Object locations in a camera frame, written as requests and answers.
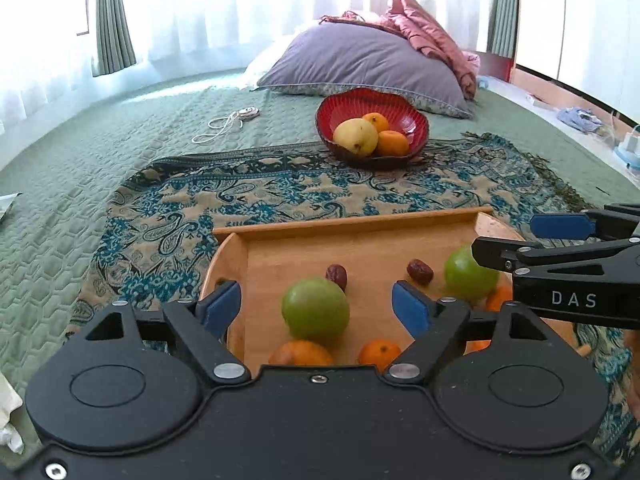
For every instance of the yellow pear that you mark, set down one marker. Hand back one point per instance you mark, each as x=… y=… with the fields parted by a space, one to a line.
x=355 y=135

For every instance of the green curtain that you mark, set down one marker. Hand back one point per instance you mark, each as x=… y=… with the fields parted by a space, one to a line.
x=115 y=20
x=502 y=10

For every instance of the red wooden headboard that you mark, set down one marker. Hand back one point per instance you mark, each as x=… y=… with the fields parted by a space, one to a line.
x=497 y=66

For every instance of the white sheer curtain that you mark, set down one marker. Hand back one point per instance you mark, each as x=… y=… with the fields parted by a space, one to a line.
x=250 y=10

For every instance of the green quilted bedspread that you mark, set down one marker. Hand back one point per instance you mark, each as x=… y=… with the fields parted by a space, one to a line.
x=75 y=160

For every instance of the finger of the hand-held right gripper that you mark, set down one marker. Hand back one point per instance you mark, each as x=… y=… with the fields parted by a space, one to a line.
x=560 y=225
x=500 y=252

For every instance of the crumpled white paper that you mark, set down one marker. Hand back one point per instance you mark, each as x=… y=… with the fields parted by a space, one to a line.
x=7 y=410

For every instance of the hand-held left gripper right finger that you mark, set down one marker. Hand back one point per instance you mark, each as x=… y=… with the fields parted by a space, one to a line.
x=410 y=307

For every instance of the white paper sheet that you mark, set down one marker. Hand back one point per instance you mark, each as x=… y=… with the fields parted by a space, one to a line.
x=7 y=205

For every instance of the dried red date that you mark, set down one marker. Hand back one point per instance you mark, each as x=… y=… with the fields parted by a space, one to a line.
x=337 y=276
x=420 y=271

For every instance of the pink duvet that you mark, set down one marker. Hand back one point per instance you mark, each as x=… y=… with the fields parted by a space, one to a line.
x=425 y=30

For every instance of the green apple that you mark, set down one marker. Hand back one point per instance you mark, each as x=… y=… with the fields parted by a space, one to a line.
x=467 y=277
x=315 y=310

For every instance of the small orange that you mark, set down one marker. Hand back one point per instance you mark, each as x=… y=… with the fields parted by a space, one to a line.
x=300 y=353
x=477 y=345
x=377 y=122
x=500 y=297
x=379 y=353
x=393 y=143

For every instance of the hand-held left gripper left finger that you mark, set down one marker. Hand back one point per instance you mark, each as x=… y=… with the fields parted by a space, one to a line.
x=220 y=305

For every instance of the red ribbed bowl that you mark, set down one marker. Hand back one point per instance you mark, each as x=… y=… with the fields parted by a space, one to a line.
x=350 y=105

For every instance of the blue paisley blanket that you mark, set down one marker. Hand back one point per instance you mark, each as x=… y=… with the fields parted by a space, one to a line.
x=175 y=200

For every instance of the light blue cloth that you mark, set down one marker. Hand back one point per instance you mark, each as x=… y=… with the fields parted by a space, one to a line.
x=580 y=119

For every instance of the white pillow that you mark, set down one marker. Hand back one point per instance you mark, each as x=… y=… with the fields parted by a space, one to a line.
x=262 y=67

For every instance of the purple pillow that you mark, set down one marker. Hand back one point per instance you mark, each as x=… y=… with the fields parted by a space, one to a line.
x=360 y=60

